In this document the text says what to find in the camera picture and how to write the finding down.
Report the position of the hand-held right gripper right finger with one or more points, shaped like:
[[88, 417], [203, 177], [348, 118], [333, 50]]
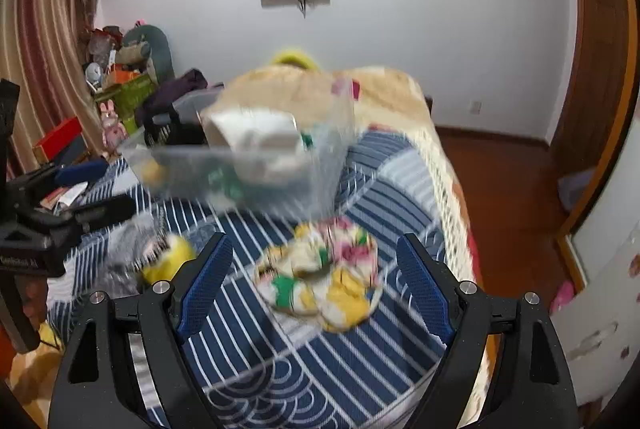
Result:
[[424, 290]]

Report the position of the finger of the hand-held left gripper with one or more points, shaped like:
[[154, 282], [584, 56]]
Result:
[[106, 211], [82, 171]]

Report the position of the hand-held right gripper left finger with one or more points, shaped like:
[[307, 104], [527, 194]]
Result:
[[204, 285]]

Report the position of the floral colourful cloth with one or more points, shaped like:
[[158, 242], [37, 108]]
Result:
[[320, 274]]

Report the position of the clear plastic storage bin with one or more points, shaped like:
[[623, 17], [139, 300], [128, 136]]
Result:
[[240, 149]]

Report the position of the white cloth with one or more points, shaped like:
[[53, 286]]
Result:
[[260, 144]]

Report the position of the red flat box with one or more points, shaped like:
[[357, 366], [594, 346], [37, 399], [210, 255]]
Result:
[[57, 140]]

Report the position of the grey cloth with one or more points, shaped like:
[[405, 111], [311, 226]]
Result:
[[125, 254]]

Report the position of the pink plush rabbit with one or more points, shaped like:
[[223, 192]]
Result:
[[112, 126]]

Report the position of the green cardboard box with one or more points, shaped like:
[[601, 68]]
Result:
[[125, 96]]

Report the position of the black plastic basket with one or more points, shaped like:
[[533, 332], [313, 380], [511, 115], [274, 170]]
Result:
[[170, 129]]

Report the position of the blue striped bedsheet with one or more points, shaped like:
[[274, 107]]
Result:
[[300, 309]]

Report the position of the green cloth in bin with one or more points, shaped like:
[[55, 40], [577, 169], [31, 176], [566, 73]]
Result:
[[225, 184]]

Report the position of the dark purple cloth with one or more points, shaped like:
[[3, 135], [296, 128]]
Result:
[[172, 95]]

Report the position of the striped beige red curtain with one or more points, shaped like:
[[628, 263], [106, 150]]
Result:
[[40, 44]]

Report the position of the grey plush toy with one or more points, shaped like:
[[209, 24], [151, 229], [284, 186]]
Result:
[[150, 49]]

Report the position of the white cabinet with stickers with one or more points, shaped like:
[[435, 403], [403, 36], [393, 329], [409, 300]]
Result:
[[600, 289]]

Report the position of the yellow round object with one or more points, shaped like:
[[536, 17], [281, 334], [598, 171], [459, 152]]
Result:
[[292, 58]]

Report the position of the brown wooden door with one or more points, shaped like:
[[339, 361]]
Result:
[[597, 74]]

